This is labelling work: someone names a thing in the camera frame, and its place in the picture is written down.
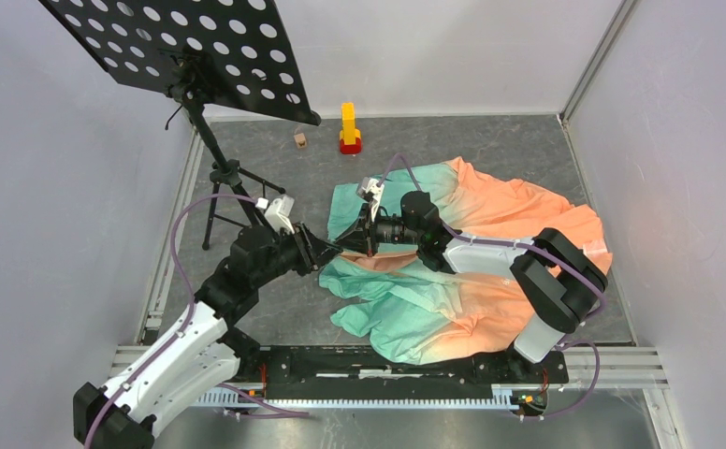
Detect yellow block tower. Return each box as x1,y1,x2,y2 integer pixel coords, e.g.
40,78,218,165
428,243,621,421
340,102,361,145

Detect white toothed cable duct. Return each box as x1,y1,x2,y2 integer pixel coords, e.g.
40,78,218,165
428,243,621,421
194,388,518,412

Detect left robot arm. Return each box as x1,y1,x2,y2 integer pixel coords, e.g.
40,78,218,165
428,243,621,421
73,224,342,448

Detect black perforated music stand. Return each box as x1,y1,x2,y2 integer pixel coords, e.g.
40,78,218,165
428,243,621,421
39,0,323,251

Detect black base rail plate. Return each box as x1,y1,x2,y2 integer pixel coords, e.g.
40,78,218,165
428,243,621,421
232,345,570,399

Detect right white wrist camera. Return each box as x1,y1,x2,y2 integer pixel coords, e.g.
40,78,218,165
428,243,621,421
356,177,384,223

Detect red cylinder block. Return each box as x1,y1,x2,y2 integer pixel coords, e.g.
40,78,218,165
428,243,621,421
339,138,362,155

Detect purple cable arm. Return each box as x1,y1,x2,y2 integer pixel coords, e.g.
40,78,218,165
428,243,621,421
83,194,312,449
376,153,608,421

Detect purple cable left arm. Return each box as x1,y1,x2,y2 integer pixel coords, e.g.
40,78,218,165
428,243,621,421
83,194,312,449

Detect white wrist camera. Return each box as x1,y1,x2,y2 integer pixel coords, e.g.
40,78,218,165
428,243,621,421
356,177,384,223
255,195,295,235

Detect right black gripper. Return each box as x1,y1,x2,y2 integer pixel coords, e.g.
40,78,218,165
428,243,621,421
334,203,422,259

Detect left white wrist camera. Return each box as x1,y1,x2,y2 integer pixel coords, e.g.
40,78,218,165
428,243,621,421
255,195,295,235

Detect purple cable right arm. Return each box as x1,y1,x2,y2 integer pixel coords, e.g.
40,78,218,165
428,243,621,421
376,153,608,421

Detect small wooden cube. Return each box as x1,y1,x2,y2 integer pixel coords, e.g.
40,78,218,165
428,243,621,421
294,133,308,149

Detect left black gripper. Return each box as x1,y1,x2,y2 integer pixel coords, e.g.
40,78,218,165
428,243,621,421
253,220,343,288

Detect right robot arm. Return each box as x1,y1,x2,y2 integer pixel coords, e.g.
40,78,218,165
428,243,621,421
335,191,608,382

